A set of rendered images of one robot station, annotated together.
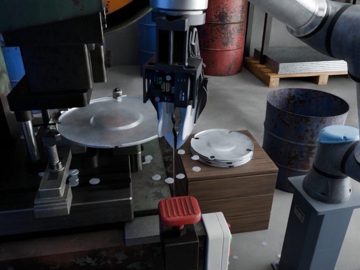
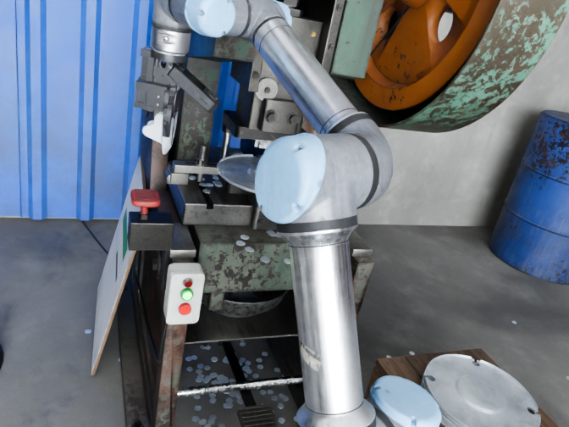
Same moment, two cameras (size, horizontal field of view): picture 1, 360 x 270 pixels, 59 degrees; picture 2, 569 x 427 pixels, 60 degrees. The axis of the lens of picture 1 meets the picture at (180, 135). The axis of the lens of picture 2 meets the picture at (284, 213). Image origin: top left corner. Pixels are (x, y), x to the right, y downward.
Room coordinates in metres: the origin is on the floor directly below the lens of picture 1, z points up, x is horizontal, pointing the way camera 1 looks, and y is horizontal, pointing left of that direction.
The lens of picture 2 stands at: (0.47, -1.04, 1.22)
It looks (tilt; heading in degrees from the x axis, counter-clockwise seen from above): 24 degrees down; 75
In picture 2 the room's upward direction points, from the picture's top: 12 degrees clockwise
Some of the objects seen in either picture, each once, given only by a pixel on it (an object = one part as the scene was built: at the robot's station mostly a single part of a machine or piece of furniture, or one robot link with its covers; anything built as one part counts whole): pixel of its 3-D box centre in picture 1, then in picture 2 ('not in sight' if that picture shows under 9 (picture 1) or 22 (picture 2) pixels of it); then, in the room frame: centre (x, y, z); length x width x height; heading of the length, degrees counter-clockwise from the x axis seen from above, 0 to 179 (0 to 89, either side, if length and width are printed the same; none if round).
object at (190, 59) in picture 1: (175, 58); (162, 80); (0.44, 0.01, 1.01); 0.09 x 0.08 x 0.12; 169
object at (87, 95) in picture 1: (57, 91); (262, 130); (0.71, 0.29, 0.86); 0.20 x 0.16 x 0.05; 10
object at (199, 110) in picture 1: (192, 96); (168, 115); (0.46, -0.02, 0.95); 0.05 x 0.02 x 0.09; 79
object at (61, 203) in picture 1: (55, 169); (198, 163); (0.55, 0.26, 0.76); 0.17 x 0.06 x 0.10; 10
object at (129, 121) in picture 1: (117, 118); (272, 174); (0.73, 0.16, 0.78); 0.29 x 0.29 x 0.01
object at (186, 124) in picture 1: (184, 128); (157, 133); (0.44, -0.01, 0.90); 0.06 x 0.03 x 0.09; 169
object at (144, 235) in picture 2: (177, 256); (149, 250); (0.45, 0.00, 0.62); 0.10 x 0.06 x 0.20; 10
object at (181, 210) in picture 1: (179, 223); (144, 209); (0.43, 0.00, 0.72); 0.07 x 0.06 x 0.08; 100
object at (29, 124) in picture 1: (28, 130); (226, 141); (0.62, 0.33, 0.81); 0.02 x 0.02 x 0.14
